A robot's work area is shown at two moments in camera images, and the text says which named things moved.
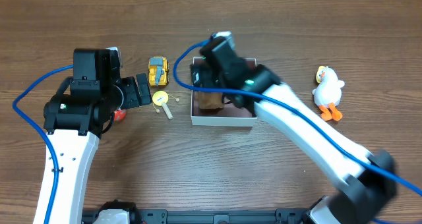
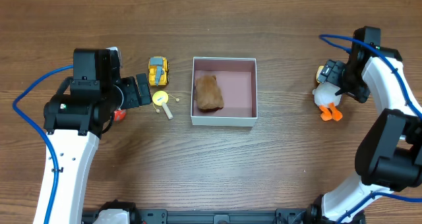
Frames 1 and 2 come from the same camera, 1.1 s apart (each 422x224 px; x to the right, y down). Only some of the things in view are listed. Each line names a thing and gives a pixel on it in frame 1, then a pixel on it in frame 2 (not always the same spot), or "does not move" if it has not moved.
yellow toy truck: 158,71 does not move
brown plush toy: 210,100 does not move
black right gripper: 200,78 → 334,73
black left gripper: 130,92 does not move
